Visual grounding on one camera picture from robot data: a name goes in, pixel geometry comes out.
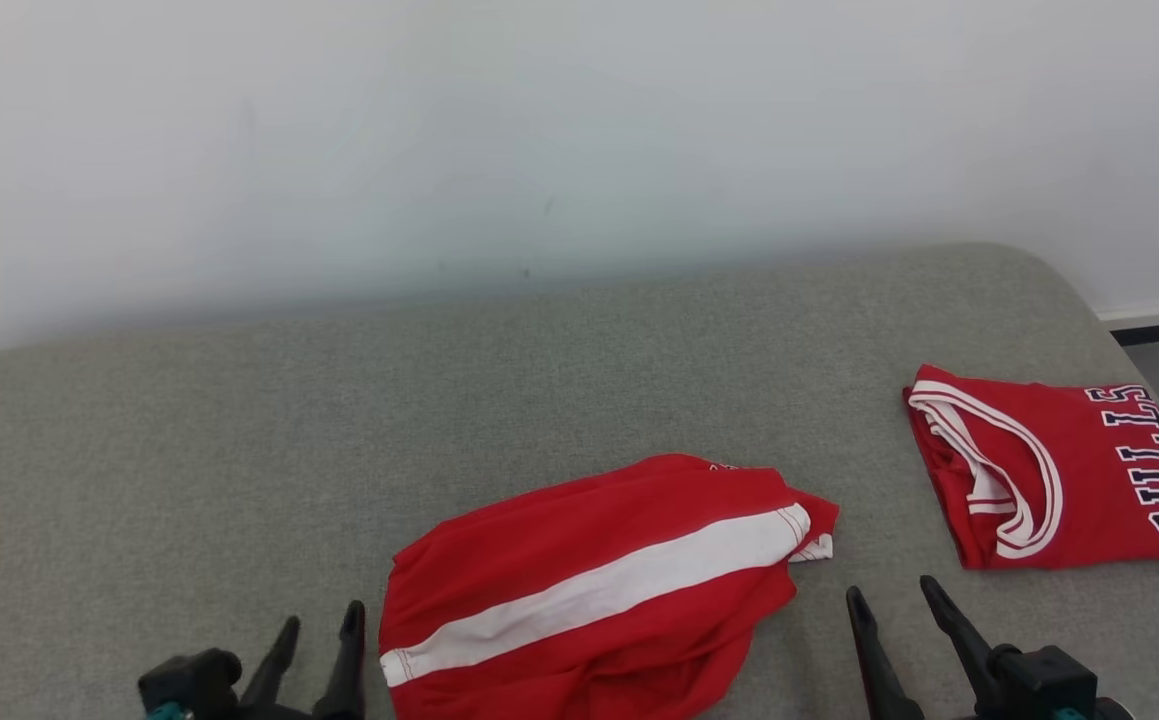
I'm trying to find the red Bulls basketball jersey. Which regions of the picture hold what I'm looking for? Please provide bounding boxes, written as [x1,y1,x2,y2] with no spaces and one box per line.
[902,363,1159,571]

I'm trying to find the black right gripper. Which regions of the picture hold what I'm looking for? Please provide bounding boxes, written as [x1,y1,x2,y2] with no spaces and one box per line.
[845,575,1135,720]

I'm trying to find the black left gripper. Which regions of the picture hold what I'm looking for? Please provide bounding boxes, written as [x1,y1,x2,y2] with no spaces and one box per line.
[137,600,368,720]

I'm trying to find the red shorts with white stripe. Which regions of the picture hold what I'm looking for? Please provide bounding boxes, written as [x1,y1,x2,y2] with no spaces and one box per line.
[377,452,840,720]

